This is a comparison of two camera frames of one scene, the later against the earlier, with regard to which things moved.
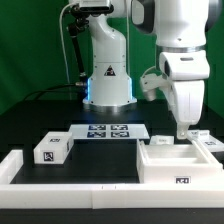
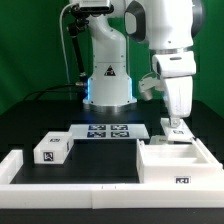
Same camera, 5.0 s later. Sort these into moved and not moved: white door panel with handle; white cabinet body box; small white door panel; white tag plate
Moved: white door panel with handle
Not moved: small white door panel; white tag plate; white cabinet body box
